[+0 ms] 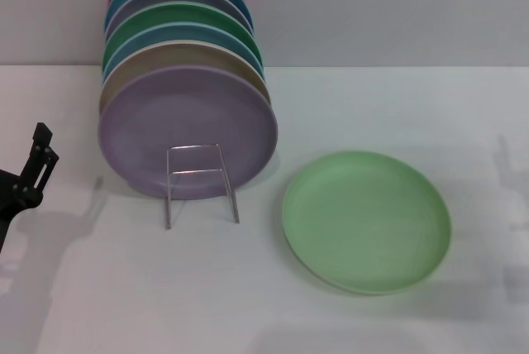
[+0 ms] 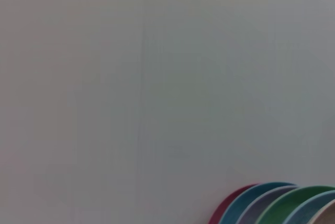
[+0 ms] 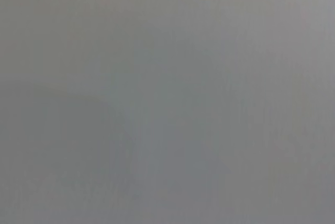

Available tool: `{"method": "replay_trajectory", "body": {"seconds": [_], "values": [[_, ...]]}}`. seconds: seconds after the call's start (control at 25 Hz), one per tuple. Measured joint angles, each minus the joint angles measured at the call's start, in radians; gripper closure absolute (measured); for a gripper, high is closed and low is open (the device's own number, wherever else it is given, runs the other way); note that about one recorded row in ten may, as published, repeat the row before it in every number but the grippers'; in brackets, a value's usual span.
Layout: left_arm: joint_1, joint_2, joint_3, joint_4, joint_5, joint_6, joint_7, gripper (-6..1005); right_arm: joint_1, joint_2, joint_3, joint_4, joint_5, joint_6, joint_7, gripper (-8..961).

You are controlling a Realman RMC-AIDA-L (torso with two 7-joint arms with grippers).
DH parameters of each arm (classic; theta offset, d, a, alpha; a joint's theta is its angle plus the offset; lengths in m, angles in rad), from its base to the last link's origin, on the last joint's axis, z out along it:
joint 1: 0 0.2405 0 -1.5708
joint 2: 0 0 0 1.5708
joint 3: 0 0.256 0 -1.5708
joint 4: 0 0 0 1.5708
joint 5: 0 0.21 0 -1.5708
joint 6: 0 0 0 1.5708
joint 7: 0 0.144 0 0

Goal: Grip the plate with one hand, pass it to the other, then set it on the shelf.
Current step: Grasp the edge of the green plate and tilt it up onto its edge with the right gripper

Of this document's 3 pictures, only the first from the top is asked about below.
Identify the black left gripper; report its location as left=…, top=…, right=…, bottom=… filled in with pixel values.
left=0, top=122, right=60, bottom=254

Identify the light green plate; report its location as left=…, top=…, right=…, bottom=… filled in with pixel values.
left=281, top=149, right=454, bottom=298

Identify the purple plate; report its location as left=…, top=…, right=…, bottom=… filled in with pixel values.
left=98, top=64, right=280, bottom=200

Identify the beige plate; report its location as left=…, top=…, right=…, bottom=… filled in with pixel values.
left=98, top=38, right=273, bottom=115

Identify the blue plate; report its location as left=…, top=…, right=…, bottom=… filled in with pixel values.
left=102, top=21, right=265, bottom=82

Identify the dark green plate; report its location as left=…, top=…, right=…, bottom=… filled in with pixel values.
left=102, top=1, right=264, bottom=69

